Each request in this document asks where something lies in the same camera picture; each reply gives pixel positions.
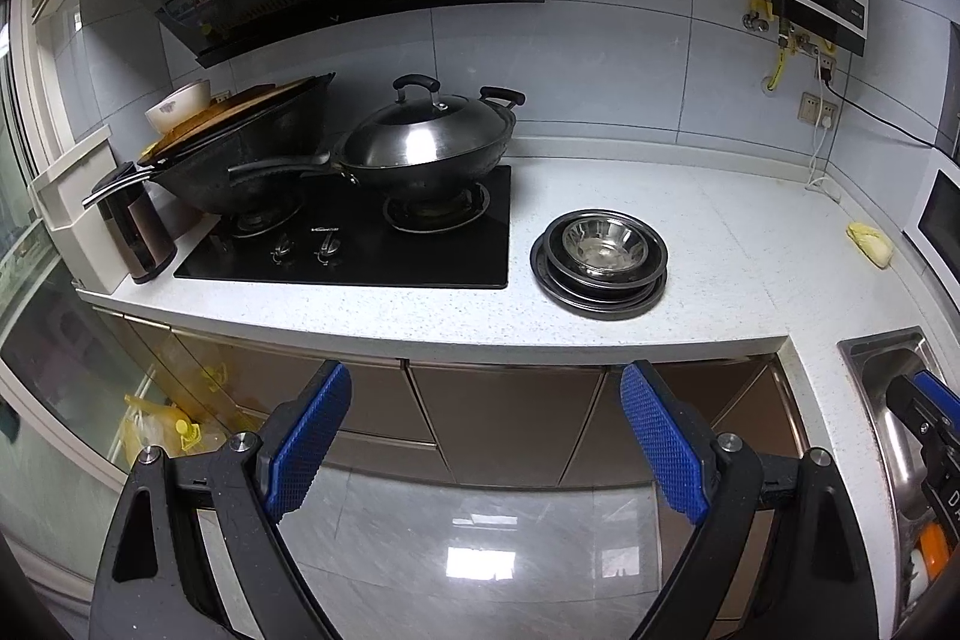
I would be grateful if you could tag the black gas hob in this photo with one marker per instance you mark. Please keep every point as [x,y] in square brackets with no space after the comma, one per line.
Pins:
[354,237]

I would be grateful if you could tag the large steel bowl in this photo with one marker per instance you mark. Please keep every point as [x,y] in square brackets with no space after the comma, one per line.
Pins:
[607,248]

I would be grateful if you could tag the dark electric kettle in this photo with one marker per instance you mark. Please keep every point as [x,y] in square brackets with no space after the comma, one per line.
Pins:
[132,221]

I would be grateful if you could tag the black frying pan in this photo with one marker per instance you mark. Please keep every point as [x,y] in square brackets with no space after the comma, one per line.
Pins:
[289,123]

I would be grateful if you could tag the wooden cutting board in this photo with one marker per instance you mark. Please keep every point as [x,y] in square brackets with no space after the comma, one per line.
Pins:
[215,114]

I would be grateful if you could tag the yellow oil bottle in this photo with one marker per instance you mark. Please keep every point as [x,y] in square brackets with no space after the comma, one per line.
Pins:
[164,425]

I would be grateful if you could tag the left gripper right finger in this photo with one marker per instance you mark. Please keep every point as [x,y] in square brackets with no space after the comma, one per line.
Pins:
[814,579]

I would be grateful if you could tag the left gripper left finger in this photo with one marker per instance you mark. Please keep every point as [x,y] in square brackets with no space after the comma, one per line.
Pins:
[154,577]

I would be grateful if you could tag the white ceramic bowl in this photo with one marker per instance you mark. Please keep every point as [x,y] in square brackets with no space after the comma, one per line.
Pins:
[180,105]

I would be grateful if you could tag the wok with steel lid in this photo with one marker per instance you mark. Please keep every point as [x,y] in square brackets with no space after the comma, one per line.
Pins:
[426,140]

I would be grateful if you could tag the wall power socket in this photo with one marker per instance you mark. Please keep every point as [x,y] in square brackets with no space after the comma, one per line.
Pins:
[816,112]

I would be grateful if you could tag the white microwave oven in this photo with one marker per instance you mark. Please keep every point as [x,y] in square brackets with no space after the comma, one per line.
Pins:
[934,224]

